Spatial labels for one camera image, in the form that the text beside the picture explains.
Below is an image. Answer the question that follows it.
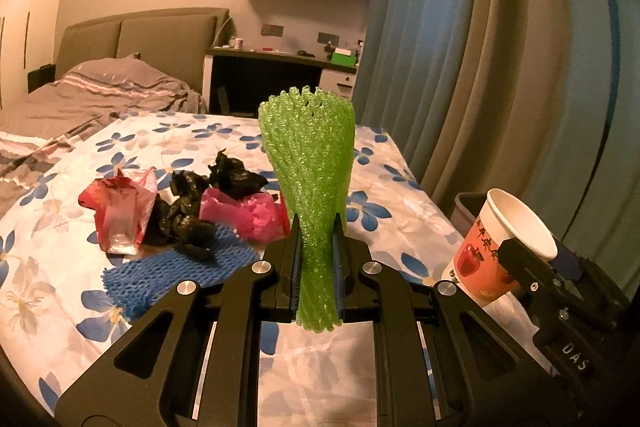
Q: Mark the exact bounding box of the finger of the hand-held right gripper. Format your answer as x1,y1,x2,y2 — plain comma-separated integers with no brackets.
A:
499,236,573,325
552,247,632,333

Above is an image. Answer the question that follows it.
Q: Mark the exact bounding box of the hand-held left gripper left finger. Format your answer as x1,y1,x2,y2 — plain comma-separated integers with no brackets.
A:
59,213,302,427

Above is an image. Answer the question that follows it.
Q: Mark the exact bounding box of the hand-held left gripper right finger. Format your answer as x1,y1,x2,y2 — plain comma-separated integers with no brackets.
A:
335,213,586,427

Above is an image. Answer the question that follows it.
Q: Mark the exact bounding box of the apple print paper cup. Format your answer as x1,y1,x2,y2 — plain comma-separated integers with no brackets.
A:
447,188,559,308

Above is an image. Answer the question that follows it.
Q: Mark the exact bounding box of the pink plastic bag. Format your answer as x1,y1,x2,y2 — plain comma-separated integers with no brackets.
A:
199,187,292,244

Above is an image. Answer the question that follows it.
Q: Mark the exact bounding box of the grey plastic bin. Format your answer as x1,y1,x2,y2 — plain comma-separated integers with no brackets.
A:
454,191,507,242

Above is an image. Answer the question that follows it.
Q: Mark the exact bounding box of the green foam net sleeve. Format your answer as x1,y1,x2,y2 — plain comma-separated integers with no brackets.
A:
257,86,357,334

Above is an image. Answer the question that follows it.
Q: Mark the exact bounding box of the black plastic bag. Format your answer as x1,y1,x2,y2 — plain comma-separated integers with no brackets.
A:
149,171,219,264
206,149,269,201

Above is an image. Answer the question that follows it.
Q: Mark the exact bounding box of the blue foam net sleeve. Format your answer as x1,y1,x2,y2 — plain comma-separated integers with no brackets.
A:
100,224,267,321

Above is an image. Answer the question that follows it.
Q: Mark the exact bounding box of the red translucent plastic bag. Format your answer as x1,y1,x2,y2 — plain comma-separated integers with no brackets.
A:
78,166,160,256

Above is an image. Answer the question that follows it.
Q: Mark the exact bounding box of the white drawer cabinet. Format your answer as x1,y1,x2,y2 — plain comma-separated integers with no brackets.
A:
320,69,357,101

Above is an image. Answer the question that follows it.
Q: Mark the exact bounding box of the dark desk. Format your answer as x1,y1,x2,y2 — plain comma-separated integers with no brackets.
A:
202,47,359,116

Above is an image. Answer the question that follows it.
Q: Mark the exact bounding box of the green box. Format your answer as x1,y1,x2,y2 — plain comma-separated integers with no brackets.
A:
331,48,359,68

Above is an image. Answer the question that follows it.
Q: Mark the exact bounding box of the blue and beige curtain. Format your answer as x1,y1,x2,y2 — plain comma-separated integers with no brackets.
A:
350,0,640,308

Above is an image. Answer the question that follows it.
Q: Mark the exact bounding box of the blue floral tablecloth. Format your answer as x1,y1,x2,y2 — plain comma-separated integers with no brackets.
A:
0,109,551,418

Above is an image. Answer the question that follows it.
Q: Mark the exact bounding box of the grey pillow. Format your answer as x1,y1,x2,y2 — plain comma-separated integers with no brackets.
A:
69,54,193,100

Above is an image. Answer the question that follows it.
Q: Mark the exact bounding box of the beige padded headboard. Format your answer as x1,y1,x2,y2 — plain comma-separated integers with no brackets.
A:
52,7,231,82

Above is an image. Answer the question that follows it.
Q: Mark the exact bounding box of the grey striped blanket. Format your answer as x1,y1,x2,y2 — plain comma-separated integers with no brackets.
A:
0,72,208,218

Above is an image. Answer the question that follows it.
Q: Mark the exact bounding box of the black nightstand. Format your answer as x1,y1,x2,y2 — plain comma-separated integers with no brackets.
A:
27,64,56,94

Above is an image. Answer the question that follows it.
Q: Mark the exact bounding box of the white wardrobe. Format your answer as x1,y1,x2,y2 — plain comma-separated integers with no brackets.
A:
0,0,58,108

